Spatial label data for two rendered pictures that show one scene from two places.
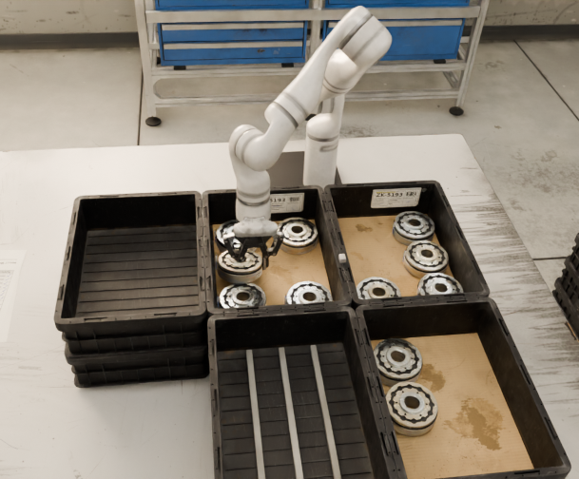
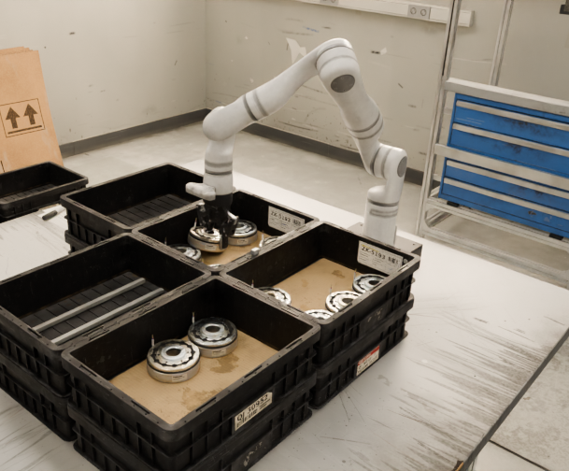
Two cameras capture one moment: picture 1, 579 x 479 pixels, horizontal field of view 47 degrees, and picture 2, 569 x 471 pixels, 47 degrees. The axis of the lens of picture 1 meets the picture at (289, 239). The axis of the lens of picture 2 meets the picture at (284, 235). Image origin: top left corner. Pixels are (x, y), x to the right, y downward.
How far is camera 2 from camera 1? 122 cm
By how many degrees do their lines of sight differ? 42
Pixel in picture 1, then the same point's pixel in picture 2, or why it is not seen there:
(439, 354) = (256, 358)
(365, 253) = (312, 285)
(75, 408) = not seen: hidden behind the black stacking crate
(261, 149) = (210, 118)
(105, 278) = (138, 214)
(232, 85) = (518, 251)
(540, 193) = not seen: outside the picture
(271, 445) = (73, 322)
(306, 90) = (266, 88)
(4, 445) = (5, 269)
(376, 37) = (334, 60)
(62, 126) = not seen: hidden behind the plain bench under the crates
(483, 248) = (467, 370)
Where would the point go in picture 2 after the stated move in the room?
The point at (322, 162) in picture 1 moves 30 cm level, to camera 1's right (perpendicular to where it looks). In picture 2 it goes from (370, 225) to (458, 267)
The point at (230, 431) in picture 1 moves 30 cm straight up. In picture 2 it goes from (68, 303) to (54, 180)
